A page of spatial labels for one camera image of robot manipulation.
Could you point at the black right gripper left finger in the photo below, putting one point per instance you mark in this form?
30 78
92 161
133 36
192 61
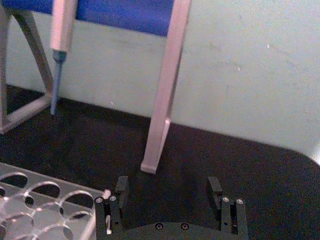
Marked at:
115 212

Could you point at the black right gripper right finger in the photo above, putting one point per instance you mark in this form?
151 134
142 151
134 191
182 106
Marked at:
228 215

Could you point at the clear acrylic tube rack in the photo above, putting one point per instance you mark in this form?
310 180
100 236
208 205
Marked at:
93 194

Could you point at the black table cloth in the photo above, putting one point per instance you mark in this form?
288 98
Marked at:
225 155

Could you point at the silver metal stand, blue panel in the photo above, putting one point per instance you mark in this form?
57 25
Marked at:
165 100

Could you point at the grey pipette with blue tip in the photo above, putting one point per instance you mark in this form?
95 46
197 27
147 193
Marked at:
62 30

